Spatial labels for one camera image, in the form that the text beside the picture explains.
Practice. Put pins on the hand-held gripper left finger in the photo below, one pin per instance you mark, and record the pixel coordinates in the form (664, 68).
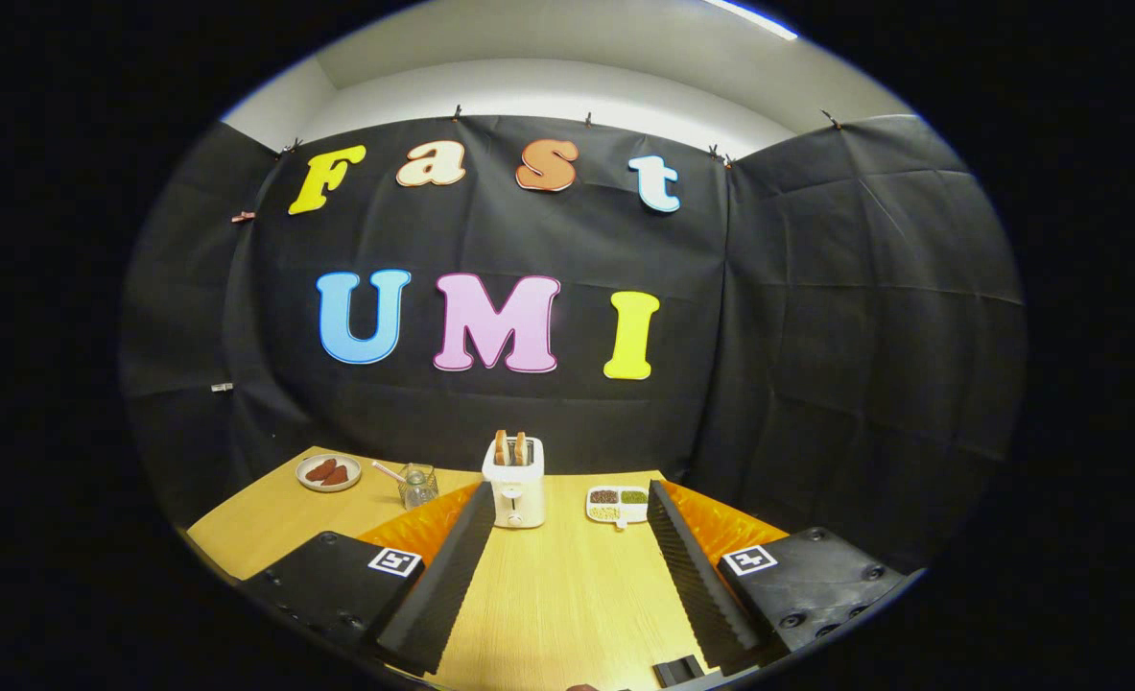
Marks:
(452, 576)

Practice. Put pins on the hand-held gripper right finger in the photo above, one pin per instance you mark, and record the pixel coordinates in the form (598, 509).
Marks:
(692, 576)

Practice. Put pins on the white divided bean dish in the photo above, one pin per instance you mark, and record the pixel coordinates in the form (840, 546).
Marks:
(620, 516)

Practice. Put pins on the white toaster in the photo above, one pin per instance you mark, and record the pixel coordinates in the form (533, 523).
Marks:
(514, 494)

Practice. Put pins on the wooden table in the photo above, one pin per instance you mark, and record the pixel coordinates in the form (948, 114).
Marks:
(567, 595)

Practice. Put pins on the striped paper straw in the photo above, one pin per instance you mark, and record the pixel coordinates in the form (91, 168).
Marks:
(387, 470)

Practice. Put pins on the toast slice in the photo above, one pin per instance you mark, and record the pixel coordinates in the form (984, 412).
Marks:
(521, 449)
(501, 447)

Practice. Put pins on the brown sausage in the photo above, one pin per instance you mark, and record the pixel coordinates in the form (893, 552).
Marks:
(337, 476)
(319, 470)

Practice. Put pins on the small white round plate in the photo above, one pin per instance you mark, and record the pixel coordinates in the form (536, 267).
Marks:
(306, 483)

